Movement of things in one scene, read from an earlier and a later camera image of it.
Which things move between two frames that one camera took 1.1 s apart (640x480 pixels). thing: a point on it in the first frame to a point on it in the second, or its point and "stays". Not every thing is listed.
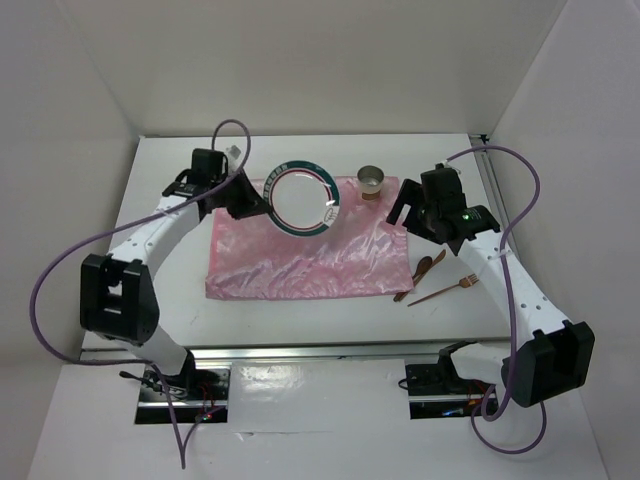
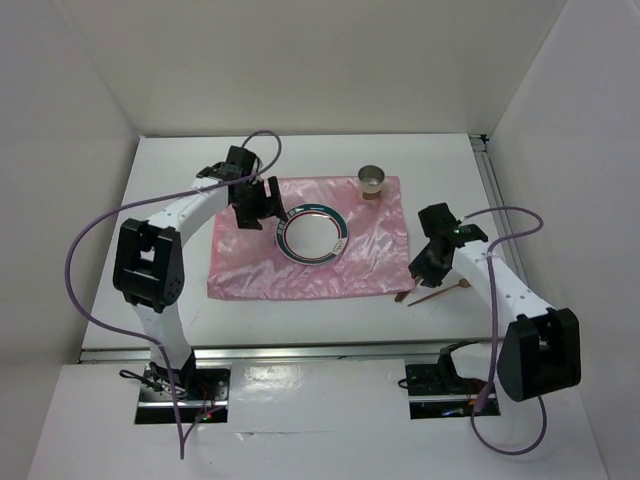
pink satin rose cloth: (363, 252) stays
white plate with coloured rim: (304, 197) to (312, 234)
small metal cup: (370, 179) stays
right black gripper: (411, 193) to (418, 265)
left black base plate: (199, 395) stays
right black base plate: (437, 391) stays
